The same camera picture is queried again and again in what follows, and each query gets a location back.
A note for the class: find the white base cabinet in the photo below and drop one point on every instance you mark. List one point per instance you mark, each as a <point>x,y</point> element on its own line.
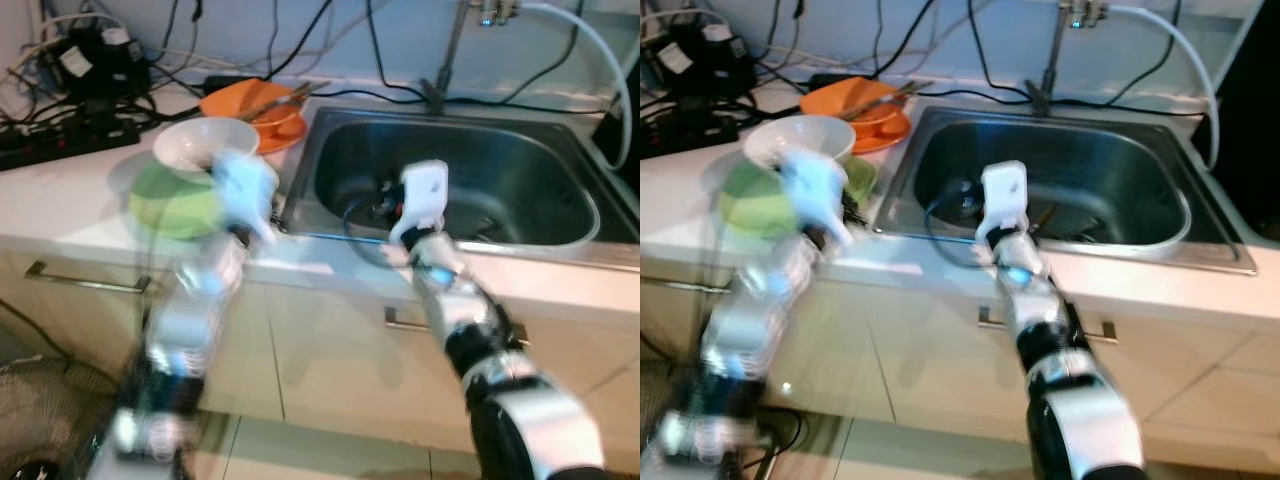
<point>900,370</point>
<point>330,370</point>

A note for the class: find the small black power brick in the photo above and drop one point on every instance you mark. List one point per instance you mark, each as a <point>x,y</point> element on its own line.
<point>830,79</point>
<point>220,83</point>

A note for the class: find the dark brown chopstick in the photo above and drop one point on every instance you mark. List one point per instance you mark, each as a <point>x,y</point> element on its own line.
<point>1045,215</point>

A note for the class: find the stainless steel sink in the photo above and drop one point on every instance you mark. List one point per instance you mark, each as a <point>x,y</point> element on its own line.
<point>1110,170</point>
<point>520,170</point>

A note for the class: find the metal faucet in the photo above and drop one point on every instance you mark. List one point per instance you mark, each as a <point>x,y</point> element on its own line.
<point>1055,60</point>
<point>450,55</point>

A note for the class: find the grey floor fan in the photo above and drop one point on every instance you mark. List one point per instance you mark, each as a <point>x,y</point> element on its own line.
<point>655,400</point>
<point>40,410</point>

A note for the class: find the white bowl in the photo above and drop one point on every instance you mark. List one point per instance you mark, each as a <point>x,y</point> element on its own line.
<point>780,140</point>
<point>190,140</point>

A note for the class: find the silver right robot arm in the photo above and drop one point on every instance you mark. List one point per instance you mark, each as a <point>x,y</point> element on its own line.
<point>460,300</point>
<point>1035,300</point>

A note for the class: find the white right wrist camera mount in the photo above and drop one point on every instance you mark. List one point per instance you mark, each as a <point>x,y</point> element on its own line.
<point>422,190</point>
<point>1005,190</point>

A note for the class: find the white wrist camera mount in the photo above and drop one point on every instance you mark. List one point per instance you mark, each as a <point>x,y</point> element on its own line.
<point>815,190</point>
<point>422,190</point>
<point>240,190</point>
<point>1005,190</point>

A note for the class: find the orange plate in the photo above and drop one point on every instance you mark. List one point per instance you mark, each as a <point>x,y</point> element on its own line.
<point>290,135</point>
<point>895,135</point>

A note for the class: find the wooden chopstick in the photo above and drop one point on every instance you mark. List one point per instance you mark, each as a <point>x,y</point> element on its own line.
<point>888,98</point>
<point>292,104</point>
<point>894,104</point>
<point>285,99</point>

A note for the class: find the black appliance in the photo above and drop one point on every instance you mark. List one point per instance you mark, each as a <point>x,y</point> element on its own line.
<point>625,120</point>
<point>1245,120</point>

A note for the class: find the black power strip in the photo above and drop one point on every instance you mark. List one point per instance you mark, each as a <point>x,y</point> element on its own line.
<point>690,135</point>
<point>60,138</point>

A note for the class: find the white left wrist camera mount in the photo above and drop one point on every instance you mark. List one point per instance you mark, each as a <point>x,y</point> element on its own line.
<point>240,190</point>
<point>815,190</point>

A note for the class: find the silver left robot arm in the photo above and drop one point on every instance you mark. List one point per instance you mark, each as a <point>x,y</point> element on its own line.
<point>760,320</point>
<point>190,310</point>

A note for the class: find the green plate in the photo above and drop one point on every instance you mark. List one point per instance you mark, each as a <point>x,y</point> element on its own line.
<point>170,205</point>
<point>755,205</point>

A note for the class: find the black labelled power adapter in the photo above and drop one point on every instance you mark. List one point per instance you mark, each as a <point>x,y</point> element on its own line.
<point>95,65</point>
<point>710,60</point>

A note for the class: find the orange bowl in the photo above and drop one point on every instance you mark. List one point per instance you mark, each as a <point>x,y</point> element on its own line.
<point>230,100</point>
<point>830,97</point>

